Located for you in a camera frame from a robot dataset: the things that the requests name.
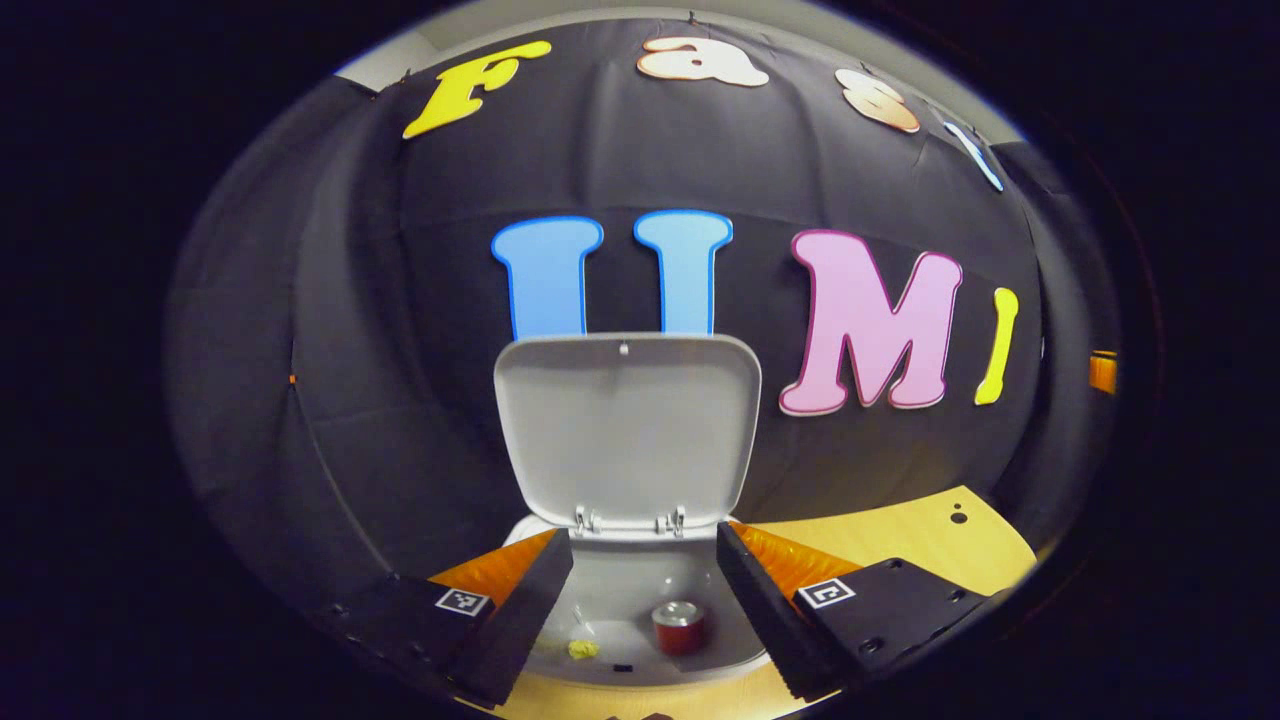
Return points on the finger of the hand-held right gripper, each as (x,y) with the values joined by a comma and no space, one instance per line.
(1103,373)

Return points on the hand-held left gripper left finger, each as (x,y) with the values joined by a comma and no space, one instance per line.
(520,615)

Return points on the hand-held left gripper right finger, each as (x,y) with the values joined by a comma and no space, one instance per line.
(760,615)

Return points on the yellow paper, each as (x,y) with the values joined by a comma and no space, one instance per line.
(583,649)

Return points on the red pop can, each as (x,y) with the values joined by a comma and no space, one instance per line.
(680,632)

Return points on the white desktop garbage bin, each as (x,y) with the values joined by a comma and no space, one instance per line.
(620,430)

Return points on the wooden desktop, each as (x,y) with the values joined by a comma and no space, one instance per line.
(900,540)

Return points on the black backdrop cloth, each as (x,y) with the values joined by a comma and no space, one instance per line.
(420,300)

